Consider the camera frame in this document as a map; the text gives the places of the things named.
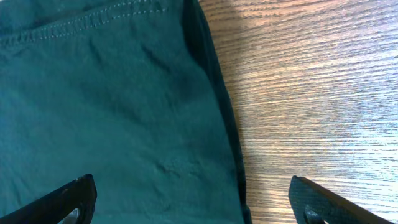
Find black garment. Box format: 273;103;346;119
1;0;251;223

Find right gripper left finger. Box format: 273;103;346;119
1;174;97;224

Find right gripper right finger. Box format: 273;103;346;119
289;176;392;224

